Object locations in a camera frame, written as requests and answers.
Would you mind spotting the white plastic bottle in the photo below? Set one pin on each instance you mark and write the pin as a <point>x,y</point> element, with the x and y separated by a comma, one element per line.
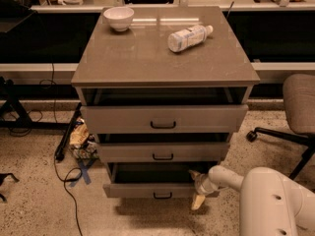
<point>186,38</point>

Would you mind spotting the blue tape cross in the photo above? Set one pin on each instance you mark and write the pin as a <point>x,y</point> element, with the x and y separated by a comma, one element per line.
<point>84,165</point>

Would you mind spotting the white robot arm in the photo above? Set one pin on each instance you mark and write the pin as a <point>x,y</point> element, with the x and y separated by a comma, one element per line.
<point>270,203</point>

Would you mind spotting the black clip on floor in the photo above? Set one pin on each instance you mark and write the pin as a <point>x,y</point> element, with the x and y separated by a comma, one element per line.
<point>3,177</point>

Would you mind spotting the grey office chair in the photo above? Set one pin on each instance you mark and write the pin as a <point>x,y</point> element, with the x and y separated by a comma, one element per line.
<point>299,108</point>

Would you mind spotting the grey drawer cabinet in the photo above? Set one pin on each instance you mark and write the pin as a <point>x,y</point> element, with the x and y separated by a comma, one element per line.
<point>136,68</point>

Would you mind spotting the grey drawer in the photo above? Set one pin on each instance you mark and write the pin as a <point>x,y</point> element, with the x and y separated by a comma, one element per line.
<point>162,152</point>
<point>157,180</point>
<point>163,119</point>

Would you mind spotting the grey bottom drawer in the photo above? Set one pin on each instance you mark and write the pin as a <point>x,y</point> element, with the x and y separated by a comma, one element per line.
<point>157,180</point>

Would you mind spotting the white ceramic bowl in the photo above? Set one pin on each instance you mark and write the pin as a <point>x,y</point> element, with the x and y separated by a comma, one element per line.
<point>119,18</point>

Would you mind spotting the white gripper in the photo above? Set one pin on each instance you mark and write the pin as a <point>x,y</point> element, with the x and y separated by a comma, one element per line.
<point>203,186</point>

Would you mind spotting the black desk leg frame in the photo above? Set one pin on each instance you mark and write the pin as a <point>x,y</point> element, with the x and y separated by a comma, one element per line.
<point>24,121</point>

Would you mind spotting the grey top drawer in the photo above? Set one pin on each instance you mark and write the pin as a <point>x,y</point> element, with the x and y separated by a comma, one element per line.
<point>163,119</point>

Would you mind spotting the grey middle drawer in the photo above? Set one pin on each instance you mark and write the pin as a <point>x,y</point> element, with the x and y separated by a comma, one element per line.
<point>162,152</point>

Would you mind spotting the black power strip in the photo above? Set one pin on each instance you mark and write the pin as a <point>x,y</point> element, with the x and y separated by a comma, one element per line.
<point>59,154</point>

